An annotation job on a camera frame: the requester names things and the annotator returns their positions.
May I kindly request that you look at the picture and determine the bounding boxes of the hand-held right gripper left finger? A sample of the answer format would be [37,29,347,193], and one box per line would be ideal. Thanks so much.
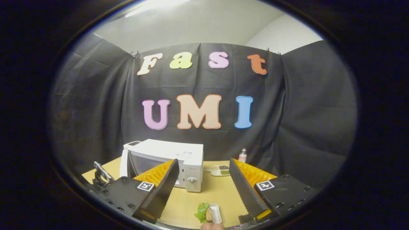
[93,159,180,225]

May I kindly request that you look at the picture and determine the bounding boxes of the black backdrop cloth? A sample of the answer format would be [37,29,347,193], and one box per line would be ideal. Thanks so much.
[48,32,358,189]

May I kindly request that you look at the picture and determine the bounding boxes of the white microwave oven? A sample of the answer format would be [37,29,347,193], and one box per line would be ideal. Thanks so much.
[120,139,204,193]

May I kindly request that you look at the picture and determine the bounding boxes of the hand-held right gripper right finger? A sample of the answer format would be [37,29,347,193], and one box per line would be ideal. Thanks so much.
[228,158,320,225]

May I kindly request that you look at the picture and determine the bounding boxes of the white compartment seasoning dish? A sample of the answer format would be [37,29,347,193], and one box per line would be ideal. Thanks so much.
[210,165,230,177]

